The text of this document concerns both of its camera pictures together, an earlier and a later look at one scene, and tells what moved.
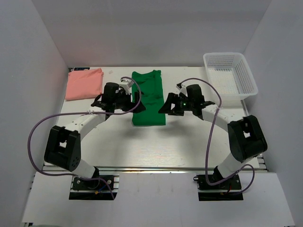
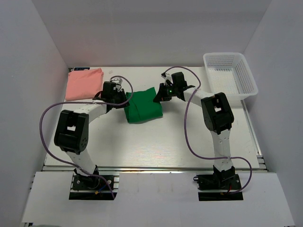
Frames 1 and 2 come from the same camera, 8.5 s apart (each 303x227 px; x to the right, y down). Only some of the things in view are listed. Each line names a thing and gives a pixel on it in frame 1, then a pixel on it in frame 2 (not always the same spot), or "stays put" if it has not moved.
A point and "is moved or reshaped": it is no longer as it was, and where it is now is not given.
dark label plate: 81,68 stays put
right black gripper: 172,98 → 162,96
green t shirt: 149,84 is moved or reshaped
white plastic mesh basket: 230,73 stays put
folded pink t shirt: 84,84 stays put
